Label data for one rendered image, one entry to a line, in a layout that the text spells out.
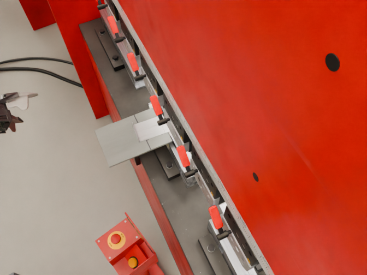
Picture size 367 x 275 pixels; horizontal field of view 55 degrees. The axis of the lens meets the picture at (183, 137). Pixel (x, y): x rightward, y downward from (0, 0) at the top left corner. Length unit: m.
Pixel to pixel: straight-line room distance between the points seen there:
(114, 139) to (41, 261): 1.20
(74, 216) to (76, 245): 0.18
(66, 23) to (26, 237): 1.32
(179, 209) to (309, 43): 1.09
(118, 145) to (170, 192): 0.28
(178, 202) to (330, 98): 1.08
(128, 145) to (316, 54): 1.09
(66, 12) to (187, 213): 1.20
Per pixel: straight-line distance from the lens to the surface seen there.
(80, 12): 2.02
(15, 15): 3.71
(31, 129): 2.82
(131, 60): 1.23
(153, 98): 1.11
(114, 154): 1.38
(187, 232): 1.37
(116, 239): 1.46
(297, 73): 0.42
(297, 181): 0.52
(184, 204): 1.40
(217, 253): 1.33
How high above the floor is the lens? 2.20
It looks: 60 degrees down
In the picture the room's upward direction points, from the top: 1 degrees counter-clockwise
